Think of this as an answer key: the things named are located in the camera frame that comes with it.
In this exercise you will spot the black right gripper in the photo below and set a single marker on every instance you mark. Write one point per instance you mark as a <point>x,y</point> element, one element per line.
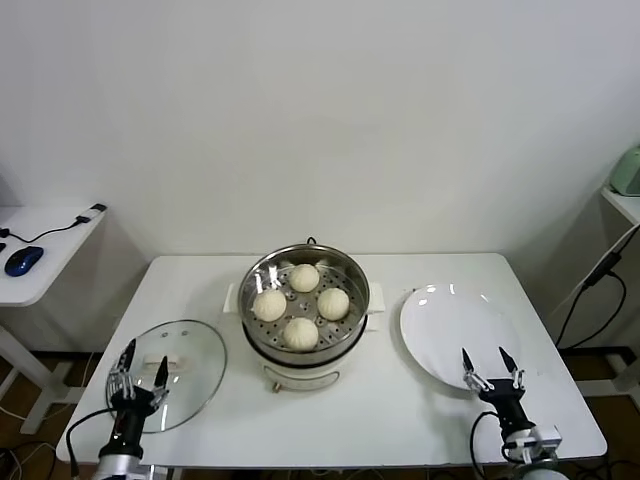
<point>507,400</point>

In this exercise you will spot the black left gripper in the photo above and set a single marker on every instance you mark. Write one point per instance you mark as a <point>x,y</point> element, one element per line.
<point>132,405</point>

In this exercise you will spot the round glass pot lid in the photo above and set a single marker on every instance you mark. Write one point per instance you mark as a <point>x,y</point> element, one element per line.
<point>200,350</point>

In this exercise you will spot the white steamed baozi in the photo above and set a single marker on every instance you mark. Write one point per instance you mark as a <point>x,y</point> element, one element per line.
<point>333,303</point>
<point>304,277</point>
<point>270,306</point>
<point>301,334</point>

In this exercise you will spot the stainless steel steamer basket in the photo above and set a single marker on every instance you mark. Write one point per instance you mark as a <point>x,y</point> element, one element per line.
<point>260,277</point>

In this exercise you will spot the white round plate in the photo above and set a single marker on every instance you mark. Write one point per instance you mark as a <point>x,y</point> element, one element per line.
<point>450,325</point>

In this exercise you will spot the white computer desk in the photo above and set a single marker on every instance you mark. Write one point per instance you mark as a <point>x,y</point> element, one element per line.
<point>55,262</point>

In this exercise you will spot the blue computer mouse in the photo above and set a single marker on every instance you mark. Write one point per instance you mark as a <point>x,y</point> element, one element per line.
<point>24,260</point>

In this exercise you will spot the white appliance stand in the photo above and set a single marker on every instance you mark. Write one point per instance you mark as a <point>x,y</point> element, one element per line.
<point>622,201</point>

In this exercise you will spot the mint green appliance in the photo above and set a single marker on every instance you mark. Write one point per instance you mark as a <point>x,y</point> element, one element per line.
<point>629,172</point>

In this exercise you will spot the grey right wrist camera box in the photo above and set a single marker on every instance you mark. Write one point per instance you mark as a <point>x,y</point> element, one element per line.
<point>537,442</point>

